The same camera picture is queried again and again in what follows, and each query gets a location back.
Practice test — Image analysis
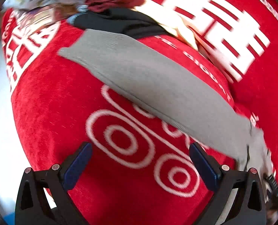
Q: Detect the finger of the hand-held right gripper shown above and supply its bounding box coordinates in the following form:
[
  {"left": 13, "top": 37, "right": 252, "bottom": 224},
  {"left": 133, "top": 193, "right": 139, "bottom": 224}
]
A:
[{"left": 264, "top": 172, "right": 278, "bottom": 194}]

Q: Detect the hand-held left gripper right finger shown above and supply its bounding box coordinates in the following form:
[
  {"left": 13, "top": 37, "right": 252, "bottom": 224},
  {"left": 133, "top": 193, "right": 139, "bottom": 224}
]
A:
[{"left": 189, "top": 142, "right": 267, "bottom": 225}]

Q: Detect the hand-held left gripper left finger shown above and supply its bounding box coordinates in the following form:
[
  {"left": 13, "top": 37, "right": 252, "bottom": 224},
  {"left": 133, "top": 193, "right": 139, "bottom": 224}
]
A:
[{"left": 15, "top": 142, "right": 93, "bottom": 225}]

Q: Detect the grey small garment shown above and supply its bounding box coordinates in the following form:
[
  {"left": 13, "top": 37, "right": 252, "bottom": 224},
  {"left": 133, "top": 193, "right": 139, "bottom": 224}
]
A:
[{"left": 58, "top": 29, "right": 274, "bottom": 193}]

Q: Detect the red printed blanket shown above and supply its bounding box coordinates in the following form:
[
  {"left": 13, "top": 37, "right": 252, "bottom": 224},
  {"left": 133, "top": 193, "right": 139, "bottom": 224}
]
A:
[{"left": 0, "top": 0, "right": 278, "bottom": 225}]

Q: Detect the cream cloth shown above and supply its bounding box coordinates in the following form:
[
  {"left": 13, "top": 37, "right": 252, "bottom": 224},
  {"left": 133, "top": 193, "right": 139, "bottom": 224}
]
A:
[{"left": 133, "top": 0, "right": 200, "bottom": 51}]

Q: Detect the black cloth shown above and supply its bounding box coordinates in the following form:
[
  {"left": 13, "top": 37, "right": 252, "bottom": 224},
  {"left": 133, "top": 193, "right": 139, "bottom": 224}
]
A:
[{"left": 70, "top": 8, "right": 170, "bottom": 39}]

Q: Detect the light grey-blue cloth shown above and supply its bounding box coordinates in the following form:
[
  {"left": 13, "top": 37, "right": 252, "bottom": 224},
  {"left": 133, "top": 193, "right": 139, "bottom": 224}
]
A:
[{"left": 17, "top": 0, "right": 88, "bottom": 11}]

